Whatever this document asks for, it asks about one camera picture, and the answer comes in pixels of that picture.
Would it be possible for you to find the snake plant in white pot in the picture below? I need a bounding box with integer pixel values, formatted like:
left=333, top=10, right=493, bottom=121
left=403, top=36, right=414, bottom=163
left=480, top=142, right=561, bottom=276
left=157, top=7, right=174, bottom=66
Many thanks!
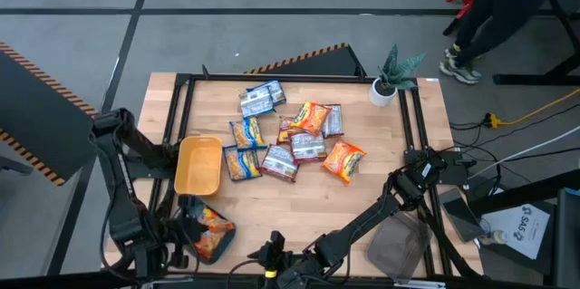
left=368, top=43, right=427, bottom=108

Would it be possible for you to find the clear grey plastic bin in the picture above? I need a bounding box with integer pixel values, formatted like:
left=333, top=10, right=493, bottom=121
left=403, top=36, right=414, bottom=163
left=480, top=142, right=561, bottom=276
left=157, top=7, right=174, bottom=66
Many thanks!
left=365, top=210, right=432, bottom=284

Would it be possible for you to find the black hazard-striped floor panel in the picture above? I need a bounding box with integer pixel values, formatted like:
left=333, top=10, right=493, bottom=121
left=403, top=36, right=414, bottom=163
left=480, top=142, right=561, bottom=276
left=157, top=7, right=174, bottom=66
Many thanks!
left=244, top=43, right=368, bottom=77
left=0, top=42, right=100, bottom=188

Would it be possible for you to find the dark tablet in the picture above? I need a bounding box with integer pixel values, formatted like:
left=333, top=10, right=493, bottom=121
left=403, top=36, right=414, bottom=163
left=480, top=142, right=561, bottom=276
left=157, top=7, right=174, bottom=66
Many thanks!
left=438, top=187, right=487, bottom=244

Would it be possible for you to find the orange Maruchan ramen packet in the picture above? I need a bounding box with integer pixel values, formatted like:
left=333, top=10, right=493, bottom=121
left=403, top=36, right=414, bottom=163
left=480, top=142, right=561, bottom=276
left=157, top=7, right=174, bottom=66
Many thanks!
left=194, top=207, right=236, bottom=261
left=289, top=101, right=333, bottom=138
left=322, top=139, right=367, bottom=185

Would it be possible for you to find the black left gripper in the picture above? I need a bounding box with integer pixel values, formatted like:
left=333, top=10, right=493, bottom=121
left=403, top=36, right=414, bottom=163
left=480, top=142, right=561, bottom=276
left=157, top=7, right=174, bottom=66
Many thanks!
left=149, top=217, right=199, bottom=276

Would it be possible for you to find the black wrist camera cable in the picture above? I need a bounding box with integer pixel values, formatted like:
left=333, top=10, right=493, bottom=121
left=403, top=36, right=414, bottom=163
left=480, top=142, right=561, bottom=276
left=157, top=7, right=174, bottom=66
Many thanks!
left=225, top=258, right=260, bottom=288

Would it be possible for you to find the black desk leg frame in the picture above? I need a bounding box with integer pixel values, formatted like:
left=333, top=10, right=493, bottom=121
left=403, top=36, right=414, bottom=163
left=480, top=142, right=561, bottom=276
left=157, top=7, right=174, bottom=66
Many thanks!
left=492, top=0, right=580, bottom=87

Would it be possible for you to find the small clear bottle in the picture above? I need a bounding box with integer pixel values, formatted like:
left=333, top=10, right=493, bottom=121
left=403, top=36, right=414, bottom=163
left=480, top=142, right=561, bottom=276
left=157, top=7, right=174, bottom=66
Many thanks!
left=478, top=229, right=509, bottom=246

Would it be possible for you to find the black floor cable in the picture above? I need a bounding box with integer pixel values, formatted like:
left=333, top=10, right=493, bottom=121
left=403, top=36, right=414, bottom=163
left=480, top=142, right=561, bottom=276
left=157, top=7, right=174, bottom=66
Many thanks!
left=448, top=102, right=580, bottom=163

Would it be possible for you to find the black diagonal beam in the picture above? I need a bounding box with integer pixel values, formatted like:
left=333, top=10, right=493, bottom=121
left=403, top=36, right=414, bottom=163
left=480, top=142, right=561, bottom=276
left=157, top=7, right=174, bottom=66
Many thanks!
left=469, top=169, right=580, bottom=217

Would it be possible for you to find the white printed paper sheet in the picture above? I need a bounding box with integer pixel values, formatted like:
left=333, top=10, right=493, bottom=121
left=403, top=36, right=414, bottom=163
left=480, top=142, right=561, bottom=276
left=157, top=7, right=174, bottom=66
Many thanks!
left=478, top=201, right=552, bottom=261

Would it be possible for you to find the yellow extension cable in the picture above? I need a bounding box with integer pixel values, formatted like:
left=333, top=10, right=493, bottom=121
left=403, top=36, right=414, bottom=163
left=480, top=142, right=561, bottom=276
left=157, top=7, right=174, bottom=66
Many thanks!
left=482, top=88, right=580, bottom=130

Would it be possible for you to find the white floor cable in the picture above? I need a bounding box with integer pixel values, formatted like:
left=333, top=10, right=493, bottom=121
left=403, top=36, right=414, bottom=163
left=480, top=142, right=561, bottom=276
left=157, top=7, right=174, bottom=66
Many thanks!
left=469, top=125, right=580, bottom=178

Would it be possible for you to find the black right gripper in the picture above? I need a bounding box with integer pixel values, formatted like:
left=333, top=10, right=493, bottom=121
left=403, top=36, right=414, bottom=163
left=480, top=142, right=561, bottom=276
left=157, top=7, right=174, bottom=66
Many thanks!
left=247, top=229, right=292, bottom=281

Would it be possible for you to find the blue Maruchan ramen packet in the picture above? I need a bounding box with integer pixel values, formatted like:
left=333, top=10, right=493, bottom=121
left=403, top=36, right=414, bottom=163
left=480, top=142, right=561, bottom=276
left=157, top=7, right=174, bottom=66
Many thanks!
left=238, top=85, right=276, bottom=120
left=222, top=145, right=263, bottom=182
left=228, top=116, right=268, bottom=151
left=246, top=79, right=287, bottom=107

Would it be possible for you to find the yellow-orange plastic bin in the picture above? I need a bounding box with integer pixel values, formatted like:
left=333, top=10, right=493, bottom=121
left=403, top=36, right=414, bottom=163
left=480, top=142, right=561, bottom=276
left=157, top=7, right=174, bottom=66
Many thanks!
left=173, top=135, right=224, bottom=197

